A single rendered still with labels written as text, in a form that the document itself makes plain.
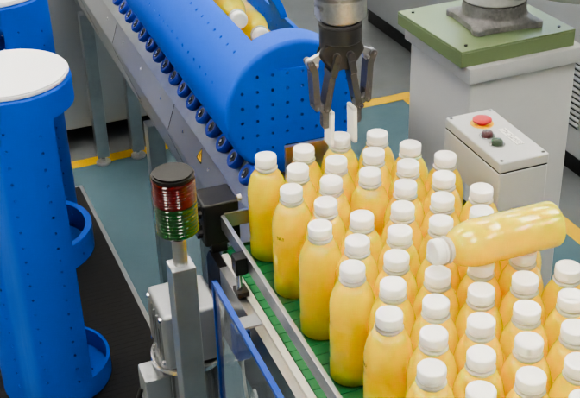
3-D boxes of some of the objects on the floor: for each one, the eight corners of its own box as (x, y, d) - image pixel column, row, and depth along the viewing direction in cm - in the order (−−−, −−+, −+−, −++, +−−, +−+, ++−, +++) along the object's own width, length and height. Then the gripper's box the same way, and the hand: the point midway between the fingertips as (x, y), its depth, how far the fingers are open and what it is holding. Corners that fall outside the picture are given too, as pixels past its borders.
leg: (109, 158, 425) (91, 9, 394) (112, 165, 420) (94, 14, 389) (95, 161, 423) (75, 11, 392) (97, 167, 419) (78, 16, 388)
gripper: (375, 3, 188) (373, 124, 200) (286, 19, 183) (290, 142, 195) (394, 17, 182) (391, 142, 194) (303, 34, 177) (305, 160, 188)
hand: (340, 125), depth 192 cm, fingers closed on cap, 4 cm apart
